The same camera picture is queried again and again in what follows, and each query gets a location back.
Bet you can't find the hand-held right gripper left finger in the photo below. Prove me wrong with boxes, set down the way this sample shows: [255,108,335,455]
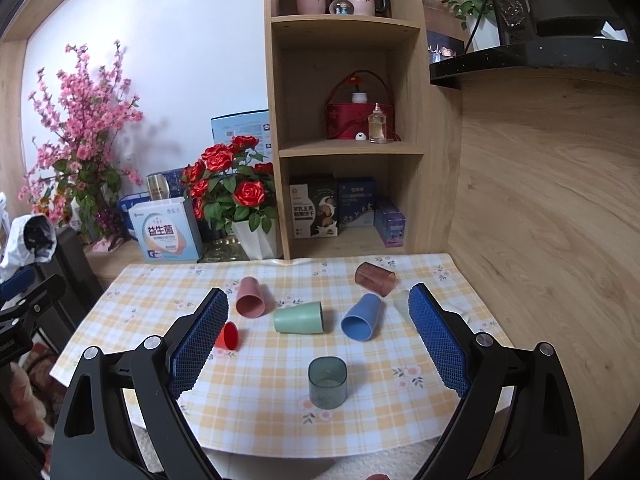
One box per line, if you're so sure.
[50,287,231,480]

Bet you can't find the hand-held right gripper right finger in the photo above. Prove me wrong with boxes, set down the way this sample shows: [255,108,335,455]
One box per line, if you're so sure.
[407,282,586,480]

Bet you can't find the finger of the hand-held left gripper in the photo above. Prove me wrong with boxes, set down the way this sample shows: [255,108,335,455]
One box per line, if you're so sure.
[0,274,68,331]
[0,266,37,302]

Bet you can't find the red cup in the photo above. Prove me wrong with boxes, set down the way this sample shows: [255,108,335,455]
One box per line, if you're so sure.
[214,322,239,351]

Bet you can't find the white cup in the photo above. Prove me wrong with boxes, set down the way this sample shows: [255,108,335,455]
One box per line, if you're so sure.
[392,290,471,333]

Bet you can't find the pink cup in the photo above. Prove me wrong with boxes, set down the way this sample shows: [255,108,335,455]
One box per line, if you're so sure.
[235,276,267,319]

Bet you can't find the blue cup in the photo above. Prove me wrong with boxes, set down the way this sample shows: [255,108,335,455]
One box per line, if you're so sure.
[341,293,385,342]

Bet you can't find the brown translucent cup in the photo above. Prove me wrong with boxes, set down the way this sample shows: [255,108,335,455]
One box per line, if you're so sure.
[354,261,397,297]

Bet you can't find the light green cup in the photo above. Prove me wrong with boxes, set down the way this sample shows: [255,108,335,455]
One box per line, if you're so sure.
[273,301,324,335]

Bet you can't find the dark green translucent cup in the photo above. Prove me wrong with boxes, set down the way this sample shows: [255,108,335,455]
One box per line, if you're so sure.
[307,356,348,409]

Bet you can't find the white and black cloth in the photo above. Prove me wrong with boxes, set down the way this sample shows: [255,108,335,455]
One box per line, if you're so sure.
[0,212,57,281]

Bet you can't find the black chair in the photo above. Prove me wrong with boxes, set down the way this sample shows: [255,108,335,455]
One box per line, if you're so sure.
[30,227,106,356]

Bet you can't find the yellow checked floral tablecloth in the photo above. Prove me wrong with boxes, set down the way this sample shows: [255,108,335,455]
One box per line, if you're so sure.
[50,252,516,453]

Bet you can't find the green glass dish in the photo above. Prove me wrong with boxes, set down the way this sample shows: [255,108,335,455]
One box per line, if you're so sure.
[200,237,251,263]

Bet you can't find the blue and white carton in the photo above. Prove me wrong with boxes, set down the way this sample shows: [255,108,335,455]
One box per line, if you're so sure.
[128,197,203,263]

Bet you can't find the white ribbed vase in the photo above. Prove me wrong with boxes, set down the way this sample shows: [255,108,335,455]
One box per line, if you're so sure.
[231,220,278,261]

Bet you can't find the small purple box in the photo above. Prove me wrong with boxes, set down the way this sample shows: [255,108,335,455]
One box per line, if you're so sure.
[374,199,407,247]

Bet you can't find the red rose bouquet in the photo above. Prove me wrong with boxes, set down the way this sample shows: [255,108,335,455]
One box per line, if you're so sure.
[180,135,280,235]

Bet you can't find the gold can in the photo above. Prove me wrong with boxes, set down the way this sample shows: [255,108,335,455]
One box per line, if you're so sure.
[146,172,171,206]

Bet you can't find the pink blossom branches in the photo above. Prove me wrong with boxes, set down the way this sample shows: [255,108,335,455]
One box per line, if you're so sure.
[17,40,146,241]

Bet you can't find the dark blue starry box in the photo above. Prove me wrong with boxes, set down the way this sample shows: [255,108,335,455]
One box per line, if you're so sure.
[167,165,195,200]

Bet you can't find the black and white snack box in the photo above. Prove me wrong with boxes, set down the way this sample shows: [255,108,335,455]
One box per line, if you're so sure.
[290,178,339,240]

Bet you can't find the light blue flat box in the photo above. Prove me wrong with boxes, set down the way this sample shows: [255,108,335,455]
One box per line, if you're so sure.
[210,108,273,161]

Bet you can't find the wooden shelf unit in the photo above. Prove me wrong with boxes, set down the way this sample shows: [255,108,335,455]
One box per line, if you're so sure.
[263,0,463,261]

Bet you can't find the glass perfume bottle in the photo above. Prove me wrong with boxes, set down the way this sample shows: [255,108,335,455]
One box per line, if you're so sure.
[368,102,389,144]

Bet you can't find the red gift basket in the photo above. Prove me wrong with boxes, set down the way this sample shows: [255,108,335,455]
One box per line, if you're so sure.
[326,70,396,141]

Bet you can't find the black countertop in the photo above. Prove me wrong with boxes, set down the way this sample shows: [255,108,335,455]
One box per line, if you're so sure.
[428,37,640,92]

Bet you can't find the white flower pot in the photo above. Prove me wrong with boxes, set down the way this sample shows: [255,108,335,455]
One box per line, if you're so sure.
[465,10,501,52]

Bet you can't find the black appliance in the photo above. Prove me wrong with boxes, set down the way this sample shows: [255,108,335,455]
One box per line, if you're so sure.
[487,0,640,46]

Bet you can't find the black power cable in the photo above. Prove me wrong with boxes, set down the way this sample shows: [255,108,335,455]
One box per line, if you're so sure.
[462,0,497,54]

